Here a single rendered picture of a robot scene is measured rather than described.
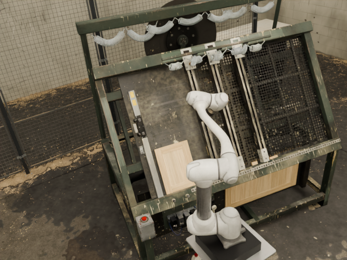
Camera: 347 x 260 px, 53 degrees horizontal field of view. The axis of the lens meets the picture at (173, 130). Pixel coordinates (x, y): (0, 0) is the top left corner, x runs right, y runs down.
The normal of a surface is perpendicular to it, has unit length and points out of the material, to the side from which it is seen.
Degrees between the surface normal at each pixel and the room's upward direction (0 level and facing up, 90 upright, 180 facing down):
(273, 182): 90
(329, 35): 90
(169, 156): 57
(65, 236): 0
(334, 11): 90
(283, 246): 0
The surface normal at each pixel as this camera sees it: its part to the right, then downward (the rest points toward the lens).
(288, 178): 0.37, 0.48
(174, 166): 0.27, -0.06
